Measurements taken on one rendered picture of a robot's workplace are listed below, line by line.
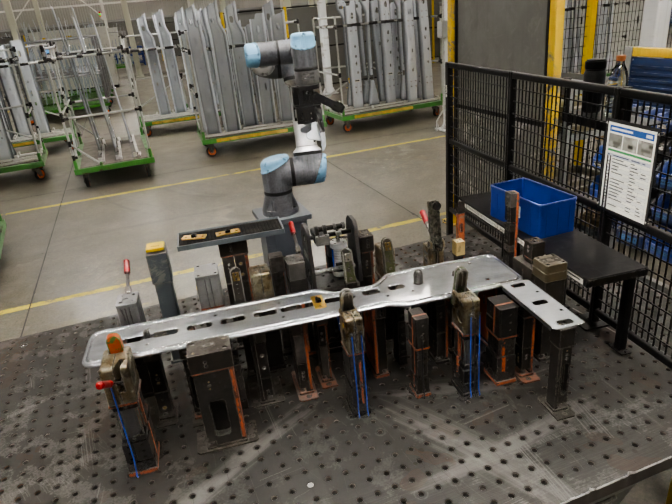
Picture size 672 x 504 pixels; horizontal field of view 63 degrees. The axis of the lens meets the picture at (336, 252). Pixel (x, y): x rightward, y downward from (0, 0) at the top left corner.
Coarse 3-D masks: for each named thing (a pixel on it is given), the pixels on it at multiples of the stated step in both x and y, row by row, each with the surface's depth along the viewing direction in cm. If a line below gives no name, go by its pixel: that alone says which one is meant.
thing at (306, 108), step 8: (296, 88) 172; (304, 88) 171; (312, 88) 171; (296, 96) 174; (304, 96) 174; (296, 104) 175; (304, 104) 174; (312, 104) 175; (320, 104) 175; (296, 112) 175; (304, 112) 174; (312, 112) 174; (296, 120) 180; (304, 120) 174; (312, 120) 175
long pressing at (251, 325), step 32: (480, 256) 195; (384, 288) 180; (416, 288) 178; (448, 288) 177; (480, 288) 175; (160, 320) 173; (192, 320) 172; (256, 320) 169; (288, 320) 167; (320, 320) 167; (96, 352) 160; (160, 352) 158
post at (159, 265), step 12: (156, 252) 189; (156, 264) 189; (168, 264) 190; (156, 276) 191; (168, 276) 192; (156, 288) 193; (168, 288) 194; (168, 300) 196; (168, 312) 197; (180, 360) 205
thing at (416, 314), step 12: (408, 312) 168; (420, 312) 166; (408, 324) 170; (420, 324) 164; (408, 336) 172; (420, 336) 165; (420, 348) 167; (420, 360) 170; (420, 372) 172; (420, 384) 173; (420, 396) 174; (432, 396) 174
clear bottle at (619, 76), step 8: (616, 56) 181; (624, 56) 179; (616, 64) 182; (624, 64) 181; (616, 72) 181; (624, 72) 180; (608, 80) 184; (616, 80) 181; (624, 80) 181; (608, 112) 187
